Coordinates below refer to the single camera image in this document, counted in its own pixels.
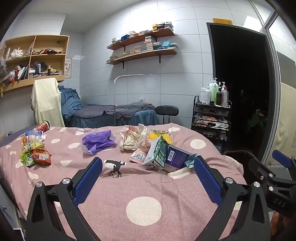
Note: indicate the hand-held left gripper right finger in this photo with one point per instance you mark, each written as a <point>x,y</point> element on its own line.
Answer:
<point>208,180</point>

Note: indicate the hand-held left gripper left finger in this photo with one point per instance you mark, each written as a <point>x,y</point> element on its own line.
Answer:
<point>89,180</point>

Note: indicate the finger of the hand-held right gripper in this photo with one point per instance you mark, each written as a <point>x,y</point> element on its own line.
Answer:
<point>260,170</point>
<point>281,158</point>

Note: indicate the black trash bin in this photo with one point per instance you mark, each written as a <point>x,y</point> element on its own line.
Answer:
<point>238,162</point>

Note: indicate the white paper bag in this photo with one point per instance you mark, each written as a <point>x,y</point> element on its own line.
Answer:
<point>131,139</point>

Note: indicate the yellow foam fruit net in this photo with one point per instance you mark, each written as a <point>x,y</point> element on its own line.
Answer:
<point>154,136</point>

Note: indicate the teal crumpled tissue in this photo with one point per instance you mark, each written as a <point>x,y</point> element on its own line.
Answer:
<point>190,161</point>

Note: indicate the cream paper strip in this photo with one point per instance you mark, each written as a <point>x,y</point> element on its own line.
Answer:
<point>180,172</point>

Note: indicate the purple carton box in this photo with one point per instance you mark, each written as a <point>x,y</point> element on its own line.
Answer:
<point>177,157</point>

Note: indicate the purple plastic bag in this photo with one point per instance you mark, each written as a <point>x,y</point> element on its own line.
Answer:
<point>97,140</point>

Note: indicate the potted plant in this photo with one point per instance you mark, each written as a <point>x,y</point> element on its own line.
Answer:
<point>256,120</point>

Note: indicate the pink polka-dot blanket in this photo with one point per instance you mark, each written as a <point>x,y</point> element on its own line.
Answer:
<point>161,183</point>

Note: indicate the orange snack packet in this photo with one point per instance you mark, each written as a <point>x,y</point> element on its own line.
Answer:
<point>41,156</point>

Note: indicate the pink snack packet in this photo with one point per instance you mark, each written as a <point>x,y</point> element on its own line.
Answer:
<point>138,155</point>

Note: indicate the green milk carton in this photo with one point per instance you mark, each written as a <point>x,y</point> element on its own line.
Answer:
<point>157,153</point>

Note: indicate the white crumpled tissue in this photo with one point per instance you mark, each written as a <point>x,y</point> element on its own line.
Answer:
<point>174,129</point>

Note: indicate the green snack packet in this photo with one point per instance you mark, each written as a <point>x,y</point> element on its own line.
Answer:
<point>27,160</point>

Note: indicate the yellow-green snack packet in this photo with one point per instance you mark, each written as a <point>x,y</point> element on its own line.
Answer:
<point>33,146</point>

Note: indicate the black mesh trolley cart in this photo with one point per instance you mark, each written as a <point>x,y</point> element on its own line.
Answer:
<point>210,111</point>

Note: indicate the red instant noodle cup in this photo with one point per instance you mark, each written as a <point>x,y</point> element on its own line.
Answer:
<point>43,126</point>

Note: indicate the small green wrapper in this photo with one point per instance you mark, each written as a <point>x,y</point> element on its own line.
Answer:
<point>157,131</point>

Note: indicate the crushed clear plastic bottle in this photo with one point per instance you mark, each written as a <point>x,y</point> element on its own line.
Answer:
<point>32,134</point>

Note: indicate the blue covered massage bed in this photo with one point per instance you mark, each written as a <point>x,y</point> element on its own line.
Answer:
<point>138,119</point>

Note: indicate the grey blanket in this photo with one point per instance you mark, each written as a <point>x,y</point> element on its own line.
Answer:
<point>124,110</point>

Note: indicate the clear bottle red cap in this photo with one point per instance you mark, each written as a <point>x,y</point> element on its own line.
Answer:
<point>225,98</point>

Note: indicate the black stool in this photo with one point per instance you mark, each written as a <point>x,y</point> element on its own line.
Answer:
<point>167,110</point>

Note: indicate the blue bedding pile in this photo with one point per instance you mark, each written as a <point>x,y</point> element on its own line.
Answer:
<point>69,99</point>

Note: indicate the brown bottle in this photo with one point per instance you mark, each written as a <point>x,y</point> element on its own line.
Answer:
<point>219,97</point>

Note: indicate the green bottle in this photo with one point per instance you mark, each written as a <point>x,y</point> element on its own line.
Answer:
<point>213,93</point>

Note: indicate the glass door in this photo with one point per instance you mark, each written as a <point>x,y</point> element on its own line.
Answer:
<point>272,69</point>

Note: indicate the cream towel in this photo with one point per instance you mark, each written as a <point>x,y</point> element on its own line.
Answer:
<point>47,99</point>

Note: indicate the tall white pump bottle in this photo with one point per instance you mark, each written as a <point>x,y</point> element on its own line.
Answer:
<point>211,82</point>

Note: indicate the white floor lamp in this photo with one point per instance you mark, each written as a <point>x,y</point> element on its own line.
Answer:
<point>129,75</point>

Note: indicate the wooden cubby shelf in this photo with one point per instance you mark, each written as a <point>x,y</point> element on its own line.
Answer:
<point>66,46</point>

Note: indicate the stacks of small boxes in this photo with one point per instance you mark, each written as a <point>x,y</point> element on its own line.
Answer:
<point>161,26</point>

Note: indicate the white wall poster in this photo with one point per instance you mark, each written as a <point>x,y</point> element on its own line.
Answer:
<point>68,68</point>

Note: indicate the wall shelves with boxes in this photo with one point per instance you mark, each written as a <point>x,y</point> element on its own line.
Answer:
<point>150,44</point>

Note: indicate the yellow wall sign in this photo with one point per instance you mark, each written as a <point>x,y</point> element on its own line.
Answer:
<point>222,20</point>

